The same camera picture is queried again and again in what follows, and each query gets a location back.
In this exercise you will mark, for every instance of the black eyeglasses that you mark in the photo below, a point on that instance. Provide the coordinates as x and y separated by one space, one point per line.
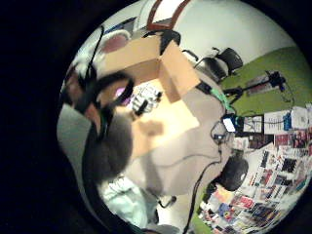
92 92

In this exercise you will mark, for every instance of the open cardboard box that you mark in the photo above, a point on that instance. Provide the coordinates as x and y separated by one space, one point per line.
169 123

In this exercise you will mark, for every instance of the black and white patterned toy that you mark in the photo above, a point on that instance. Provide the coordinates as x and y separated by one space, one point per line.
147 97

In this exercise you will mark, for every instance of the small black electronic device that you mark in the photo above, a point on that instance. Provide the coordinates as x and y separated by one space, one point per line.
219 136

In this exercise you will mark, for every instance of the white plush toy pink ear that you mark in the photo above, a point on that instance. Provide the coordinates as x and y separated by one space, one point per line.
113 41

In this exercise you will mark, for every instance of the phone with lit screen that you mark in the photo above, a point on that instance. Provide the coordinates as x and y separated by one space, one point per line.
229 124

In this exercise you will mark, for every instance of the black office chair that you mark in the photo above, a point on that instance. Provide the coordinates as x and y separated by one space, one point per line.
170 36
232 59
213 69

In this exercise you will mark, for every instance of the spread of colourful printed cards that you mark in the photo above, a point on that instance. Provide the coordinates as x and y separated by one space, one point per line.
269 182

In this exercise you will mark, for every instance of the red framed board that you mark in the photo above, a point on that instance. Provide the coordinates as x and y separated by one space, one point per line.
166 20

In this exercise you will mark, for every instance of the blue bottle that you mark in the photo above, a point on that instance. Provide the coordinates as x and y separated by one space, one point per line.
287 122

